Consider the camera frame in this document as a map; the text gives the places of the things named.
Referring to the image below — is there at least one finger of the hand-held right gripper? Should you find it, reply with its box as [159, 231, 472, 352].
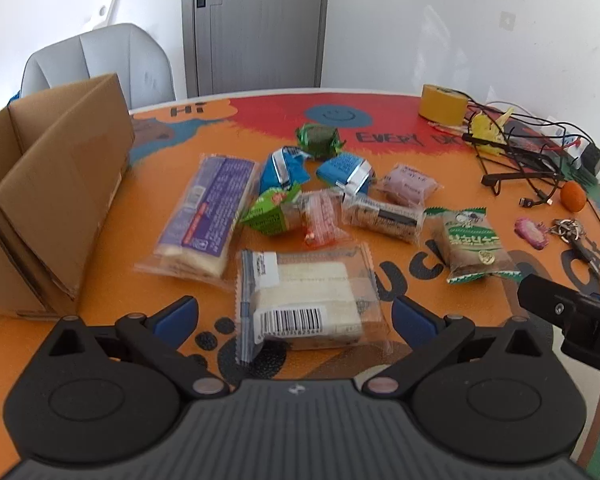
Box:
[517, 274, 588, 331]

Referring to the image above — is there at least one pink keychain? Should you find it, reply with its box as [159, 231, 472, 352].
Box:
[514, 217, 551, 249]

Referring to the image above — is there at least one tangle of black cables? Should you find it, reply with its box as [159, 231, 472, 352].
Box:
[464, 99, 600, 238]

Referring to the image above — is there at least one green brown cake packet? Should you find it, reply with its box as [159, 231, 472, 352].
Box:
[426, 205, 523, 287]

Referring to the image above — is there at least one pink snack packet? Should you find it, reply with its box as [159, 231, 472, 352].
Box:
[375, 162, 440, 208]

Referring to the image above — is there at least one green snack packet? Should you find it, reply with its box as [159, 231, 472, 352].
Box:
[240, 183, 303, 237]

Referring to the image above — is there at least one black power adapter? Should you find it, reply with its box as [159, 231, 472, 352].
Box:
[580, 145, 600, 177]

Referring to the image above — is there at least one clear packet with red candy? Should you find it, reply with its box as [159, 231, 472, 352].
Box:
[292, 190, 353, 251]

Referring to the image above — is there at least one brown cardboard box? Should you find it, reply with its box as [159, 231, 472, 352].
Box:
[0, 72, 137, 318]

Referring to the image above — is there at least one white board with holes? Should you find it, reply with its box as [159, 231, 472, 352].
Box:
[84, 0, 123, 31]

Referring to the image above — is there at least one orange tangerine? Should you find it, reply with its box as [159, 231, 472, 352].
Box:
[560, 181, 587, 212]

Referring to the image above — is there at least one yellow tape roll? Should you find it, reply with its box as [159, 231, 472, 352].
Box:
[419, 84, 473, 126]

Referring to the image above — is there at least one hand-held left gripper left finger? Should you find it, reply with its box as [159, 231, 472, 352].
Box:
[47, 296, 231, 397]

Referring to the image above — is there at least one blue snack packet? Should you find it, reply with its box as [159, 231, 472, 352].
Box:
[316, 154, 376, 196]
[259, 146, 311, 201]

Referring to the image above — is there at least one clear brown bar packet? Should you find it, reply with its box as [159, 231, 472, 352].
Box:
[341, 192, 428, 245]

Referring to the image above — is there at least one black folding stand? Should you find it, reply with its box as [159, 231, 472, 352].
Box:
[462, 132, 566, 196]

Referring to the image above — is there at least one black usb cable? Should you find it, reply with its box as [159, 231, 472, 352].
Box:
[519, 179, 565, 208]

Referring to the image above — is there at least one grey door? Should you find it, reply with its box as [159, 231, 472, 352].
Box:
[181, 0, 331, 98]

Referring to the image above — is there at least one colourful printed table mat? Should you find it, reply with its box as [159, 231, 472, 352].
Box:
[0, 91, 600, 480]

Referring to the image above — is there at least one bunch of keys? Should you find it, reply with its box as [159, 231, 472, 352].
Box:
[550, 217, 600, 288]

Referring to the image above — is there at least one long purple snack packet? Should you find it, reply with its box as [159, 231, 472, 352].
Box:
[135, 154, 261, 286]

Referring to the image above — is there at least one green snack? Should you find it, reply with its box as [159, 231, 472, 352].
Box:
[295, 122, 346, 157]

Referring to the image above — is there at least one white sandwich bread packet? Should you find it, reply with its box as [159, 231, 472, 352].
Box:
[234, 242, 393, 366]

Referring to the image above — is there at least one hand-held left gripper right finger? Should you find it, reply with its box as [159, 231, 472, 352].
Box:
[364, 296, 556, 396]

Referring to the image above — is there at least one yellow toy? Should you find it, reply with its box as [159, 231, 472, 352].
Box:
[467, 107, 512, 153]

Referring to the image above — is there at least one grey upholstered chair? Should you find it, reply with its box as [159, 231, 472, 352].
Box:
[20, 23, 177, 111]

